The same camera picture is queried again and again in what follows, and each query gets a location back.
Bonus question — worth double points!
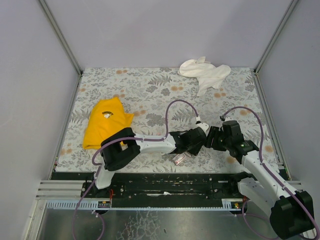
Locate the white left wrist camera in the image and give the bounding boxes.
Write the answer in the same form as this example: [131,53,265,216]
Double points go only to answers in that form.
[196,121,210,134]

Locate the white red staple box sleeve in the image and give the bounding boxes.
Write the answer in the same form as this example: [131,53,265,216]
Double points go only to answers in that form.
[172,153,188,166]

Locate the yellow folded cloth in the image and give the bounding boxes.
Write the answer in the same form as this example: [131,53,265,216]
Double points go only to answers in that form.
[82,97,134,150]

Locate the aluminium frame post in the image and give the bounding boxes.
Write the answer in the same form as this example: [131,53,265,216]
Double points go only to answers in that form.
[36,0,83,76]
[253,0,300,76]

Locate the right aluminium frame post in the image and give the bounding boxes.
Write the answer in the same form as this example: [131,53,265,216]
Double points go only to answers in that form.
[253,0,300,76]

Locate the white slotted cable duct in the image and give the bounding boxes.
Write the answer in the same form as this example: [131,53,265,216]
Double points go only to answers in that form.
[46,200,241,212]

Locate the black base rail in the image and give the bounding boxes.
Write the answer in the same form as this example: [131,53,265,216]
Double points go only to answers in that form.
[51,171,252,210]

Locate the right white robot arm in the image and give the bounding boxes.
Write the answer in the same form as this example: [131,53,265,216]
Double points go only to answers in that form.
[205,120,316,240]

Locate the left aluminium frame post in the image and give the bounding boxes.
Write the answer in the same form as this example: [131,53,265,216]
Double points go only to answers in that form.
[36,0,83,76]

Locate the floral table mat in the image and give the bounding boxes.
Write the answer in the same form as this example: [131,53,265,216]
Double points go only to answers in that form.
[55,67,279,172]

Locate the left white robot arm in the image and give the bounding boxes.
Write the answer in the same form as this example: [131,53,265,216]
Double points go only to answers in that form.
[94,127,207,190]

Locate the white crumpled cloth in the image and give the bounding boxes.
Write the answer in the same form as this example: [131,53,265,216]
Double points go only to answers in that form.
[178,56,231,97]

